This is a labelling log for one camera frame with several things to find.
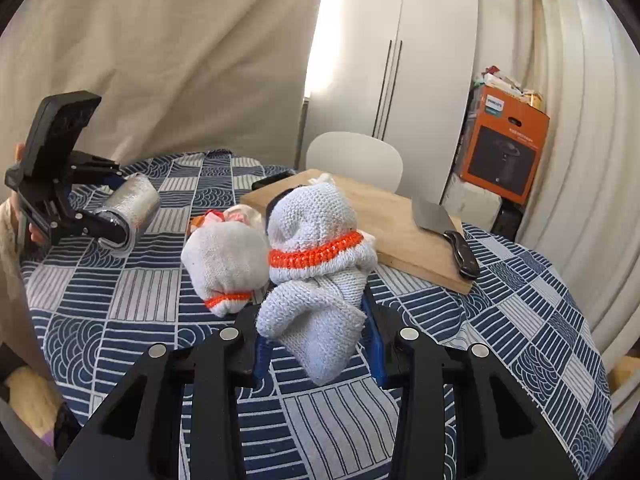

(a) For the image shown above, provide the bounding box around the white glove orange band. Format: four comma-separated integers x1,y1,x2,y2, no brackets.
256,177,378,386
181,211,269,318

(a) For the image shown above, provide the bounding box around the cleaver knife black handle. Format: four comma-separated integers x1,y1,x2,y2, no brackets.
411,197,480,281

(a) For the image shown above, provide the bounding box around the clutter pile on box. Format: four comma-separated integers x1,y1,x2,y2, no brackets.
473,65,544,112

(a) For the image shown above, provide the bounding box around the orange Philips box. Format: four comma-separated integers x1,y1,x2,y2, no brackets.
454,84,549,205

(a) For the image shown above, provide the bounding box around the white styrofoam box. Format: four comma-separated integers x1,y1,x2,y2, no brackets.
440,174,502,232

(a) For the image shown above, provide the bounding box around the wooden cutting board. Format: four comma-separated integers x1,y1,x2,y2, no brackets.
241,169,474,295

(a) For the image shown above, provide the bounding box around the red white paper trash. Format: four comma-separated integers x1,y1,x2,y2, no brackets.
186,204,265,236

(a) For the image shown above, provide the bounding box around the black handle beside board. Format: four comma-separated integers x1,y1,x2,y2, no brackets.
250,169,296,191

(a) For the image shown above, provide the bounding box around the blue white patterned tablecloth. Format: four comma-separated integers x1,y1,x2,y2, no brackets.
19,148,615,480

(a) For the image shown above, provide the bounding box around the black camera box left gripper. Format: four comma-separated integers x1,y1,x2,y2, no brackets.
21,90,102,178

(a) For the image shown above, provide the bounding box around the white wardrobe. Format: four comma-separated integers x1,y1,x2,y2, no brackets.
302,0,478,203

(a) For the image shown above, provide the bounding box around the person left hand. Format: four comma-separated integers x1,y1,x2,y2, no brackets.
8,142,49,247

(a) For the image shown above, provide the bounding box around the cream curtain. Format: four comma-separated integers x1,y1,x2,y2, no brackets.
514,0,640,411

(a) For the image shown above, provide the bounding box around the white chair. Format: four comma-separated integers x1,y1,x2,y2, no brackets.
305,131,404,193

